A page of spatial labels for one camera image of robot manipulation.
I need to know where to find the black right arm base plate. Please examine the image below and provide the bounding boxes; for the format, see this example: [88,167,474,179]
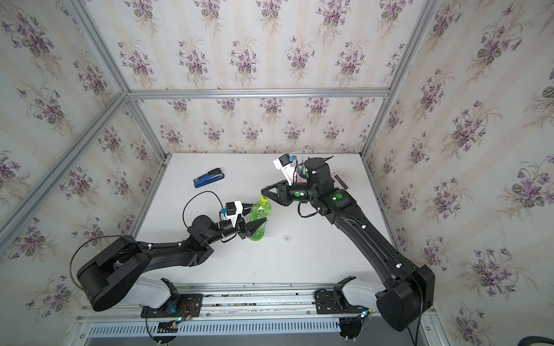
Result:
[313,276,376,317]

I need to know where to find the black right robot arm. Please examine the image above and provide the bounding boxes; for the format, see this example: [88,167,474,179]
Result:
[261,154,436,332]

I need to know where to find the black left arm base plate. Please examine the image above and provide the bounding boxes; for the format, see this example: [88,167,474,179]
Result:
[141,278,204,320]

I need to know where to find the pink calculator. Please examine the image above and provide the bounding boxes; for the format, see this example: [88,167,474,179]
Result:
[333,174,349,190]

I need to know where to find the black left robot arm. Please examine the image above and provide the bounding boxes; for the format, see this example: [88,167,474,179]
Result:
[76,201,267,317]

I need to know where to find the green plastic bottle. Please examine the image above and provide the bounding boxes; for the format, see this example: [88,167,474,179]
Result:
[250,195,272,241]

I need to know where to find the blue black stapler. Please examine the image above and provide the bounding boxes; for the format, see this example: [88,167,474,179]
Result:
[193,168,225,188]

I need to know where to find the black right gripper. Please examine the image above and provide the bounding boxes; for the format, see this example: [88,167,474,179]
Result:
[261,178,320,208]

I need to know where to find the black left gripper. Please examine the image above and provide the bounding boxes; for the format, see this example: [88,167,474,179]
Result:
[204,207,266,248]

